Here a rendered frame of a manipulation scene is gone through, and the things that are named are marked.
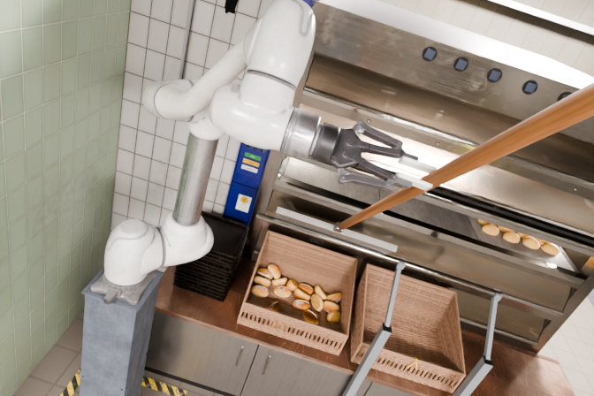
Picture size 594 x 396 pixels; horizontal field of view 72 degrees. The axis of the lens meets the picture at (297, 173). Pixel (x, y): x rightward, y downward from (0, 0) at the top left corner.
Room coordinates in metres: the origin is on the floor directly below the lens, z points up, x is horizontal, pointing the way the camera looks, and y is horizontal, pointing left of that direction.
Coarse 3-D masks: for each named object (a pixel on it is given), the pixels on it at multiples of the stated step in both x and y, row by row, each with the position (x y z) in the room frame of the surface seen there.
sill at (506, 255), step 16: (304, 192) 1.95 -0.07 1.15; (320, 192) 1.96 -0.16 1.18; (352, 208) 1.96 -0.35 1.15; (400, 224) 1.96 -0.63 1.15; (416, 224) 1.97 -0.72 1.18; (448, 240) 1.96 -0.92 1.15; (464, 240) 1.96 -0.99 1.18; (480, 240) 2.02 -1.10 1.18; (496, 256) 1.96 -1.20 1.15; (512, 256) 1.96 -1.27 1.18; (528, 256) 2.02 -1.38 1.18; (544, 272) 1.97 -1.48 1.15; (560, 272) 1.97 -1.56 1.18; (576, 272) 2.02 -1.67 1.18
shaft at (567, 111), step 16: (576, 96) 0.44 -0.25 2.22; (592, 96) 0.43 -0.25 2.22; (544, 112) 0.48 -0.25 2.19; (560, 112) 0.46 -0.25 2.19; (576, 112) 0.44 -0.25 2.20; (592, 112) 0.43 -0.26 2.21; (512, 128) 0.53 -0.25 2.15; (528, 128) 0.50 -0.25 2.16; (544, 128) 0.48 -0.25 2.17; (560, 128) 0.47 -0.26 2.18; (496, 144) 0.55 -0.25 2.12; (512, 144) 0.53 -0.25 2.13; (528, 144) 0.51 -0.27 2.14; (464, 160) 0.62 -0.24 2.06; (480, 160) 0.58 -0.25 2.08; (432, 176) 0.71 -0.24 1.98; (448, 176) 0.66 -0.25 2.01; (400, 192) 0.84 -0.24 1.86; (416, 192) 0.78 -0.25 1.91; (368, 208) 1.07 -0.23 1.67; (384, 208) 0.95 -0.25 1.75; (352, 224) 1.24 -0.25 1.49
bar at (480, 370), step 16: (288, 224) 1.59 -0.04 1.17; (336, 240) 1.58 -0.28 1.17; (384, 256) 1.59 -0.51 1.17; (432, 272) 1.59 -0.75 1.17; (480, 288) 1.59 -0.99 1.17; (496, 304) 1.57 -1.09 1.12; (384, 336) 1.36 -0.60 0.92; (368, 352) 1.38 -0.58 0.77; (368, 368) 1.36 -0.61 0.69; (480, 368) 1.37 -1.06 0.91; (352, 384) 1.36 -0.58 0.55; (464, 384) 1.38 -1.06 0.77
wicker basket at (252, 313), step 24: (264, 240) 1.85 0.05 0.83; (264, 264) 1.87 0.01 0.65; (288, 264) 1.88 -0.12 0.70; (312, 264) 1.90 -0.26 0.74; (336, 264) 1.91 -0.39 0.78; (336, 288) 1.88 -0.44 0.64; (240, 312) 1.46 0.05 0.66; (264, 312) 1.47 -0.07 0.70; (288, 312) 1.63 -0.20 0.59; (288, 336) 1.47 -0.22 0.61; (312, 336) 1.47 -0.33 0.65; (336, 336) 1.47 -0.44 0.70
